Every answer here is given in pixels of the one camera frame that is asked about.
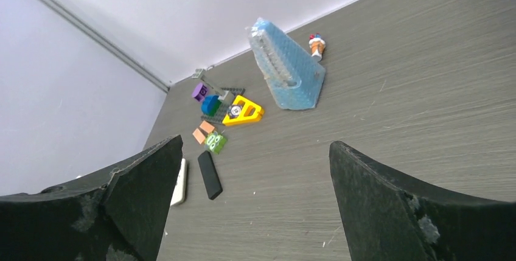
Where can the tan wooden block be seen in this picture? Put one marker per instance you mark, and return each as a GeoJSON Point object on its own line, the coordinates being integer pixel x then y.
{"type": "Point", "coordinates": [207, 127]}
{"type": "Point", "coordinates": [199, 136]}

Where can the grey brick post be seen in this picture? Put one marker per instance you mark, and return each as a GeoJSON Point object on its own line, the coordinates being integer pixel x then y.
{"type": "Point", "coordinates": [225, 96]}

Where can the purple cap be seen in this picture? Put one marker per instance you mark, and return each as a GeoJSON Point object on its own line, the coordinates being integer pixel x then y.
{"type": "Point", "coordinates": [200, 92]}

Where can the yellow triangular toy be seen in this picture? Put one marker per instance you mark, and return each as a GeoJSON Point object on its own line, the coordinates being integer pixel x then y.
{"type": "Point", "coordinates": [242, 111]}

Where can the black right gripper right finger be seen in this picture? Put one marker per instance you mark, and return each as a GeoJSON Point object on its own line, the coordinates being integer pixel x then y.
{"type": "Point", "coordinates": [389, 215]}

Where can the blue translucent metronome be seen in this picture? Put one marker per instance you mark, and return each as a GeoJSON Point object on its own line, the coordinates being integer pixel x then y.
{"type": "Point", "coordinates": [294, 78]}

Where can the blue building brick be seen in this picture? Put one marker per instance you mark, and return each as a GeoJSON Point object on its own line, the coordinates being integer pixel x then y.
{"type": "Point", "coordinates": [210, 105]}

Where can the green monster toy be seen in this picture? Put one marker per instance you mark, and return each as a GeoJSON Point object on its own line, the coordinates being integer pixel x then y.
{"type": "Point", "coordinates": [215, 142]}

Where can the small ice cream toy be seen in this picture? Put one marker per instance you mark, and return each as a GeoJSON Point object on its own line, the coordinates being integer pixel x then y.
{"type": "Point", "coordinates": [317, 46]}

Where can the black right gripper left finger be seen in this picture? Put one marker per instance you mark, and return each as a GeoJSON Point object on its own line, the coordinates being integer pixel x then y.
{"type": "Point", "coordinates": [116, 213]}

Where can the black remote control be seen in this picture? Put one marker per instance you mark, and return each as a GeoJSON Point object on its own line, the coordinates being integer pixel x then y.
{"type": "Point", "coordinates": [209, 173]}

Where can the grey building brick plate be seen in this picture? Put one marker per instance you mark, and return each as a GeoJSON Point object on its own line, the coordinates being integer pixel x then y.
{"type": "Point", "coordinates": [222, 110]}

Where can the white remote control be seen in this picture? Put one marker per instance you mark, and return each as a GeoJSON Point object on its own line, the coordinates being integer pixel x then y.
{"type": "Point", "coordinates": [179, 192]}

